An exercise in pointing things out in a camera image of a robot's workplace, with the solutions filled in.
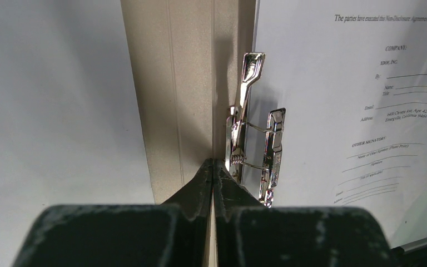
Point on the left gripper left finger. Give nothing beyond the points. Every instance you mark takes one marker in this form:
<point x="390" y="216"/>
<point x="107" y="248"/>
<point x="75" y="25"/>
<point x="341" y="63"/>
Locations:
<point x="173" y="233"/>

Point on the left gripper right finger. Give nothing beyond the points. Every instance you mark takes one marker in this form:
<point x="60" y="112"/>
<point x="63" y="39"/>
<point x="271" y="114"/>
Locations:
<point x="251" y="234"/>

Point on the metal folder clip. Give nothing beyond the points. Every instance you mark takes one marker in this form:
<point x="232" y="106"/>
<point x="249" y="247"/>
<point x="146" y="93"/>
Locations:
<point x="237" y="125"/>

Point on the printed paper sheet stack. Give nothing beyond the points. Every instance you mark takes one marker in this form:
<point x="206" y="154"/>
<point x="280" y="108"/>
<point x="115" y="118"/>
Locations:
<point x="352" y="76"/>

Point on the white paper sheet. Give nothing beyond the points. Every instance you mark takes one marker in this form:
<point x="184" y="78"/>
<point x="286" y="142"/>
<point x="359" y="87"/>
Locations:
<point x="70" y="128"/>

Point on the brown cardboard folder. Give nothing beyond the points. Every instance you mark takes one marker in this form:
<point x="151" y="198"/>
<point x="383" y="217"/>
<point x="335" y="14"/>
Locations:
<point x="186" y="59"/>

